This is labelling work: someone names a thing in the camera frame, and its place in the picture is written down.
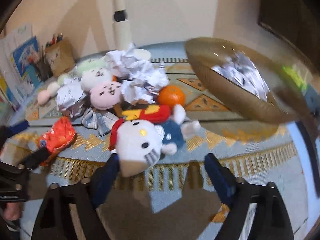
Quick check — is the orange snack packet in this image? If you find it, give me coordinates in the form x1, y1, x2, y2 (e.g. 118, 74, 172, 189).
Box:
37, 116, 76, 166

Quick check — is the person's left hand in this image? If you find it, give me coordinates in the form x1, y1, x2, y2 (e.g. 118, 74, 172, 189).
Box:
3, 202, 22, 221

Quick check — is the green tissue pack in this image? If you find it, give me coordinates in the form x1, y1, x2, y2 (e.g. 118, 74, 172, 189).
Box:
282, 64, 311, 92

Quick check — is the Hello Kitty plush toy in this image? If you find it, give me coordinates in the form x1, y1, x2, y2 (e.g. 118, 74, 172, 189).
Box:
109, 104, 201, 177

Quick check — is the gold ribbed bowl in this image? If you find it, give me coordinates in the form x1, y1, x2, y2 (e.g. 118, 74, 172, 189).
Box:
184, 37, 312, 124

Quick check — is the pink plush dumpling toy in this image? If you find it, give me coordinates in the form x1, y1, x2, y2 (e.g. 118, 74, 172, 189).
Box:
37, 74, 70, 106

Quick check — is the row of upright books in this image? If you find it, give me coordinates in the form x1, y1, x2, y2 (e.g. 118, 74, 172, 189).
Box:
1, 24, 41, 110

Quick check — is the tan paper pen holder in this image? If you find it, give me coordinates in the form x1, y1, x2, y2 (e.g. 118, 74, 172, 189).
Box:
44, 39, 75, 77

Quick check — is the checked grey bow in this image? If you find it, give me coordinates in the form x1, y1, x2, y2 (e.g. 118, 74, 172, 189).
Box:
81, 107, 119, 137

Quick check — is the orange tangerine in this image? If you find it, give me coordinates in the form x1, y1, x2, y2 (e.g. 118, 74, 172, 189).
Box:
157, 85, 185, 108

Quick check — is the lined paper ball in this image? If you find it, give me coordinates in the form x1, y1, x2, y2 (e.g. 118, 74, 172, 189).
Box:
56, 77, 86, 111

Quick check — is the three-bear plush toy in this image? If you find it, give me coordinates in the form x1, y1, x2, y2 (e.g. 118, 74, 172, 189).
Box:
76, 56, 123, 110

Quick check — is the patterned blue woven mat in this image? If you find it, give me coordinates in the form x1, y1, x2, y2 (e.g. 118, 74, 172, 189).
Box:
7, 50, 309, 239

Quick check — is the black mesh pen holder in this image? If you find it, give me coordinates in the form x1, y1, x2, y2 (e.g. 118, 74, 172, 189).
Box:
33, 56, 53, 82

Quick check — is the wall-mounted black television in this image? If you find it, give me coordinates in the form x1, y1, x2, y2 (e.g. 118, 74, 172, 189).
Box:
258, 0, 319, 68

